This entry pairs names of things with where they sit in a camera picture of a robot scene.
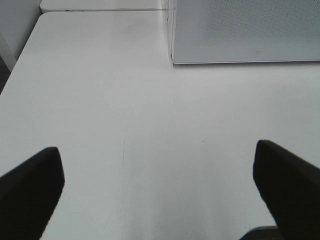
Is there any white microwave door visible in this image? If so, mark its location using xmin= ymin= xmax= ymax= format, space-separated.
xmin=168 ymin=0 xmax=320 ymax=64

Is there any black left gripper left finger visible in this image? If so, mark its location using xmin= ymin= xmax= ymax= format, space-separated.
xmin=0 ymin=147 xmax=65 ymax=240

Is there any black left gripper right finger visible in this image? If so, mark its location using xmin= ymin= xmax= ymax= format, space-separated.
xmin=253 ymin=140 xmax=320 ymax=240

